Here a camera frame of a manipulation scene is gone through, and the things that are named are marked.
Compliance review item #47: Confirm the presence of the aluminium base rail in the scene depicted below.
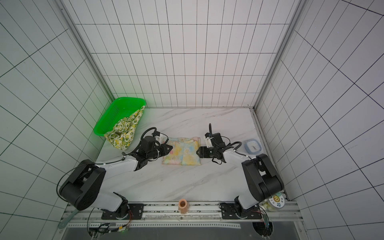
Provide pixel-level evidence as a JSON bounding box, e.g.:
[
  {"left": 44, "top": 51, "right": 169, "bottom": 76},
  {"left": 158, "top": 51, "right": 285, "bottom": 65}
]
[{"left": 62, "top": 202, "right": 304, "bottom": 228}]

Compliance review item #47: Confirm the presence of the right electronics board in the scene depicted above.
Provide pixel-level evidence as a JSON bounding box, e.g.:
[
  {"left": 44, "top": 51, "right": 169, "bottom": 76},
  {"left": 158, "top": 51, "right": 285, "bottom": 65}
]
[{"left": 252, "top": 209, "right": 274, "bottom": 239}]

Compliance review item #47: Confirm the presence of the translucent green strip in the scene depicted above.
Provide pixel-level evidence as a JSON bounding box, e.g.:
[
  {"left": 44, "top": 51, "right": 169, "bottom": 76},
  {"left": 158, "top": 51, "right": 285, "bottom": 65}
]
[{"left": 58, "top": 209, "right": 79, "bottom": 230}]

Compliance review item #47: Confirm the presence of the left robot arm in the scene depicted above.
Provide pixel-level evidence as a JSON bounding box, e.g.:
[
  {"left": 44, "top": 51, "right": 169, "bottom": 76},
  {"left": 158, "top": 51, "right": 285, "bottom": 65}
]
[{"left": 58, "top": 135, "right": 173, "bottom": 220}]

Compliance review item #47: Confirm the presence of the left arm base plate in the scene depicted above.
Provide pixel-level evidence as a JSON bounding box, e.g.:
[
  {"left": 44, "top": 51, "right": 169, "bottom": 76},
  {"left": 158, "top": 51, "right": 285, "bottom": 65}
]
[{"left": 101, "top": 204, "right": 145, "bottom": 220}]

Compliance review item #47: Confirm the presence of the electronics board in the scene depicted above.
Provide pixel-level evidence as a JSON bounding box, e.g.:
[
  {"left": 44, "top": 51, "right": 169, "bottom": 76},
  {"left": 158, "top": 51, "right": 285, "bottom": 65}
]
[
  {"left": 252, "top": 209, "right": 274, "bottom": 239},
  {"left": 87, "top": 223, "right": 130, "bottom": 239}
]

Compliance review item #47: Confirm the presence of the left electronics board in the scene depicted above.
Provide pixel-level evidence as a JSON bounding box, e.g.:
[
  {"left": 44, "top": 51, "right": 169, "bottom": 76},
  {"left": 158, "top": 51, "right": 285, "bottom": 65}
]
[{"left": 87, "top": 223, "right": 130, "bottom": 239}]

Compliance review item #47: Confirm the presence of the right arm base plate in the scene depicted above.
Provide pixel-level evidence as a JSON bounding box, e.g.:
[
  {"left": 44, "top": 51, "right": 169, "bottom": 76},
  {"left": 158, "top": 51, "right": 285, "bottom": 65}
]
[{"left": 219, "top": 203, "right": 262, "bottom": 220}]

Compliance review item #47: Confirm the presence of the pastel floral skirt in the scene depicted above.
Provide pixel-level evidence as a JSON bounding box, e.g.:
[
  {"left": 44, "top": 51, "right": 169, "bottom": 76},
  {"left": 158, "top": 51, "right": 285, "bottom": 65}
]
[{"left": 162, "top": 137, "right": 201, "bottom": 166}]

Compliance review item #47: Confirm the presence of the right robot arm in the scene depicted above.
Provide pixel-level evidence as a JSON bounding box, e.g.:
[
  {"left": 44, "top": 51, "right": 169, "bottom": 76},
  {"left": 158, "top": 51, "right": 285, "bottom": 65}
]
[{"left": 196, "top": 132, "right": 284, "bottom": 219}]

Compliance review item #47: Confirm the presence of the blue rimmed container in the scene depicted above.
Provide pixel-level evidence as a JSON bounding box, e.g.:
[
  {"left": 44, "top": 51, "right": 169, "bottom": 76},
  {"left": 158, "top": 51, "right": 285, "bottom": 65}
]
[{"left": 245, "top": 139, "right": 263, "bottom": 155}]

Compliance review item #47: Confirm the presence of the green lemon print skirt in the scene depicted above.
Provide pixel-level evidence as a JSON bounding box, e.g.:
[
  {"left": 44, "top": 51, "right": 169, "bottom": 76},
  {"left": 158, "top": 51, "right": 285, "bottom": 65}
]
[{"left": 104, "top": 106, "right": 146, "bottom": 151}]

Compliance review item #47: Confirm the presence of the green plastic basket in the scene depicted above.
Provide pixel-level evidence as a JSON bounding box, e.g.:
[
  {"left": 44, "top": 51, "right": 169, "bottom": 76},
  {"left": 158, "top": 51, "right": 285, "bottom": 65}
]
[{"left": 94, "top": 97, "right": 147, "bottom": 136}]

